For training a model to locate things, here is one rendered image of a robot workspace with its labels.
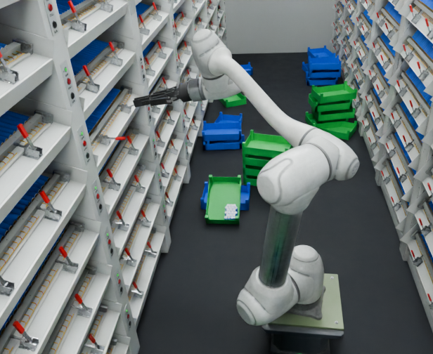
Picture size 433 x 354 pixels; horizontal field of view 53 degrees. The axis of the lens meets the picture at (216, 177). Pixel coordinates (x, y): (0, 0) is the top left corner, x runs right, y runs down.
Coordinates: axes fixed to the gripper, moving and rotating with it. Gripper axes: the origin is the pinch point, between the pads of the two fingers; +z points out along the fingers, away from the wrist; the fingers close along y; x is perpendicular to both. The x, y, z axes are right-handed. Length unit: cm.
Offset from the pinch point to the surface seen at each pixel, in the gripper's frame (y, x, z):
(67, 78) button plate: -48, 28, 0
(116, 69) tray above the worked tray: -5.2, 15.9, 3.6
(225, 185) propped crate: 68, -90, -5
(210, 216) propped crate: 49, -98, 4
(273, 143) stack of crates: 101, -83, -37
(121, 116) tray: -5.3, -2.8, 8.9
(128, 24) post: 18.0, 26.5, 1.7
